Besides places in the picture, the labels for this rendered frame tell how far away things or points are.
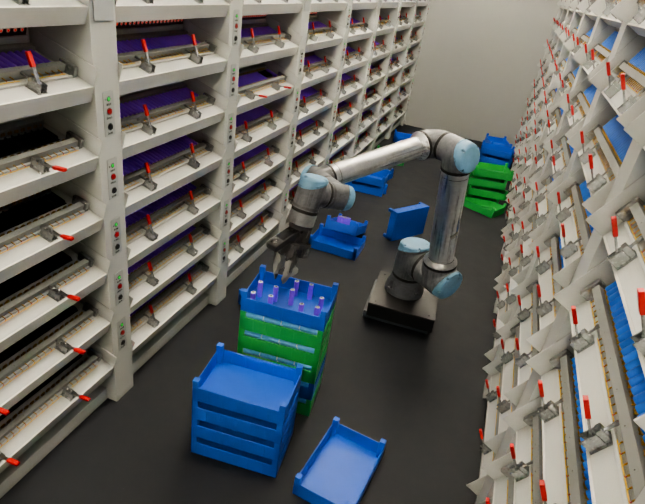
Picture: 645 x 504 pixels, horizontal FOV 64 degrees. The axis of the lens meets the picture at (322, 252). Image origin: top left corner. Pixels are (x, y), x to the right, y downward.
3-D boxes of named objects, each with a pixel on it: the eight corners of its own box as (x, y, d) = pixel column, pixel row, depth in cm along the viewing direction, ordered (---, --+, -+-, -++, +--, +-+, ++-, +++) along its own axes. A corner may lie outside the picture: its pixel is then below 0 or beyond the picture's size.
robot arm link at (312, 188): (336, 182, 169) (312, 177, 162) (324, 218, 173) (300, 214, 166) (319, 173, 176) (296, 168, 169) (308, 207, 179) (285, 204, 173)
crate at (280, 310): (335, 300, 194) (339, 282, 190) (323, 332, 176) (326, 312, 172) (259, 281, 198) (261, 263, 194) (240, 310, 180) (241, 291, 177)
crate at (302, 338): (332, 318, 197) (335, 300, 194) (320, 350, 180) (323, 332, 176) (258, 299, 202) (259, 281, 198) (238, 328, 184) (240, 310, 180)
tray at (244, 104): (291, 94, 265) (298, 77, 260) (233, 116, 214) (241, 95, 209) (258, 74, 267) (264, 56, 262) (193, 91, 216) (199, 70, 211)
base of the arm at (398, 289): (425, 284, 265) (429, 268, 260) (419, 304, 249) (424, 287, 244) (389, 274, 269) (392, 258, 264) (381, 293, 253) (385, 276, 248)
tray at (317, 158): (322, 164, 352) (331, 146, 344) (286, 192, 300) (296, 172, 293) (297, 148, 353) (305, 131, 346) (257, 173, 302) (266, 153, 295)
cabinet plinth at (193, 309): (317, 201, 375) (318, 194, 373) (107, 398, 190) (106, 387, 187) (297, 195, 379) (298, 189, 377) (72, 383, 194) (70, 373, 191)
